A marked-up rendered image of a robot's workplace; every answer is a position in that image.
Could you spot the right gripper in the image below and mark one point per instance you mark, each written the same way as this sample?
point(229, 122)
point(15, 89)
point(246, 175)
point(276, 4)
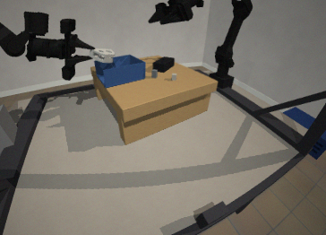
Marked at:
point(177, 14)

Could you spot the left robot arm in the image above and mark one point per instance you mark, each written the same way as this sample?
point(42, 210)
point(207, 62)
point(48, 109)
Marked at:
point(14, 45)

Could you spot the blue open tray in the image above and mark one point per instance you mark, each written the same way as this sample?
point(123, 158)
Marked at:
point(130, 69)

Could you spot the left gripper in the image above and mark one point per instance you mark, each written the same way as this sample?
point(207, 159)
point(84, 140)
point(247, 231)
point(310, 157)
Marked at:
point(59, 48)

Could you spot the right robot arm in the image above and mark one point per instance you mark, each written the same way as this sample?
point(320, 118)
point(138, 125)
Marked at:
point(224, 53)

